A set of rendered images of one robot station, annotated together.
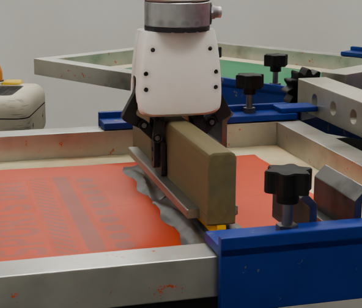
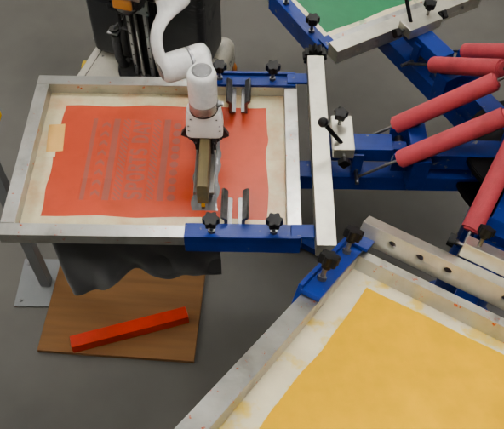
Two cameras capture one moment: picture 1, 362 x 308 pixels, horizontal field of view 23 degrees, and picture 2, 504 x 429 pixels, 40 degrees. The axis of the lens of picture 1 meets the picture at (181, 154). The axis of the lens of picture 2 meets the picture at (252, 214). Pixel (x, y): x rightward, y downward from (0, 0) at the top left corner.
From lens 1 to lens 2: 1.33 m
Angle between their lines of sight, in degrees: 43
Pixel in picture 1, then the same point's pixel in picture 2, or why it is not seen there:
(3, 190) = (140, 131)
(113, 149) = not seen: hidden behind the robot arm
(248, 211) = (230, 176)
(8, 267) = (116, 230)
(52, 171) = (168, 111)
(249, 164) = (257, 121)
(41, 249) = (140, 194)
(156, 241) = (183, 197)
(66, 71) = not seen: outside the picture
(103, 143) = not seen: hidden behind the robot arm
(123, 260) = (153, 232)
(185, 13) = (202, 113)
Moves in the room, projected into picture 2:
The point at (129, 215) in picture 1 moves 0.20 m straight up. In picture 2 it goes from (182, 169) to (176, 121)
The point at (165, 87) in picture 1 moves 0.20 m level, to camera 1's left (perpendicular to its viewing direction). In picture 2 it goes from (197, 131) to (127, 115)
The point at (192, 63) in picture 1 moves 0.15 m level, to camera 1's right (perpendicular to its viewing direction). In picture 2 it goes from (208, 124) to (263, 137)
